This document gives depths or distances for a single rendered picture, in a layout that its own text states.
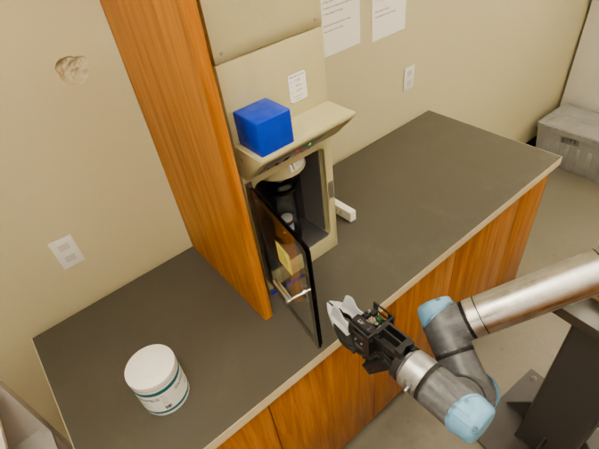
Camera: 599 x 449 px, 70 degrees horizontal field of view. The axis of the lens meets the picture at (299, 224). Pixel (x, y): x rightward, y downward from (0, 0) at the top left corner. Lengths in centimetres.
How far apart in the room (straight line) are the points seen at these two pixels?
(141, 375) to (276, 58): 86
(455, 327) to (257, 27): 77
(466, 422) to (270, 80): 84
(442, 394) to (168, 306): 102
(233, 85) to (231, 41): 10
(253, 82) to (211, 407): 86
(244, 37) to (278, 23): 10
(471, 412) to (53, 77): 124
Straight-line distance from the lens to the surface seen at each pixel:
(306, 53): 118
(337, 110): 121
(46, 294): 166
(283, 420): 150
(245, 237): 114
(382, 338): 83
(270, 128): 102
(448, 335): 88
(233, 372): 133
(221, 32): 103
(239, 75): 107
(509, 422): 233
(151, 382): 121
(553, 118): 384
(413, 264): 153
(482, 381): 88
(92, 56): 139
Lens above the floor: 205
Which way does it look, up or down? 41 degrees down
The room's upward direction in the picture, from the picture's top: 8 degrees counter-clockwise
